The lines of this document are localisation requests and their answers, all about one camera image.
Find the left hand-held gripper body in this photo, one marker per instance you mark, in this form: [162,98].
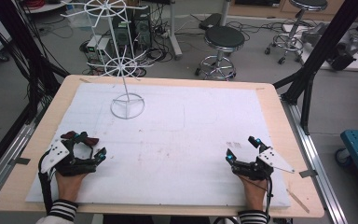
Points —
[57,154]

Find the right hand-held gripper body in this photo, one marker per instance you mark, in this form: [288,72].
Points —
[262,163]

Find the dark red bow hair clip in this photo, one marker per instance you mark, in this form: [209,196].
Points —
[90,141]

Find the person's right hand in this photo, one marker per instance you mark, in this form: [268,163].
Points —
[254,194]

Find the person's left hand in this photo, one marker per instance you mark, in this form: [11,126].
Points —
[70,186]

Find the light wooden table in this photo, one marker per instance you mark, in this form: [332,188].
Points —
[284,124]

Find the grey tape piece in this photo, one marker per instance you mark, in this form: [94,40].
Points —
[20,160]
[307,173]

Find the white foam mat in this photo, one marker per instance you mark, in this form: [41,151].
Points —
[180,146]

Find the thin wooden stick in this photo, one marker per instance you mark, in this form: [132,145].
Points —
[297,201]

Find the white box device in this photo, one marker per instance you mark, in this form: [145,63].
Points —
[99,48]

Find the black round stool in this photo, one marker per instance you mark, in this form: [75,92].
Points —
[223,39]

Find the grey round stool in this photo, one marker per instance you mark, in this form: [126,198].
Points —
[292,39]

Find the black computer tower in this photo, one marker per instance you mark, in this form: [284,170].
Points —
[133,29]

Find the grey machine on white board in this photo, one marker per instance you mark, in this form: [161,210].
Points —
[338,46]

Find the black flat case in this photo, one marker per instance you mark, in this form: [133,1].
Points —
[210,21]

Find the grey desk leg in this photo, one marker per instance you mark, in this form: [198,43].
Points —
[174,34]

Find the aluminium rail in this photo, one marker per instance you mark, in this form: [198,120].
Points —
[313,161]
[3,168]

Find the black metal frame post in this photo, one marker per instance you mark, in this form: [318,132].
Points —
[320,53]
[28,49]

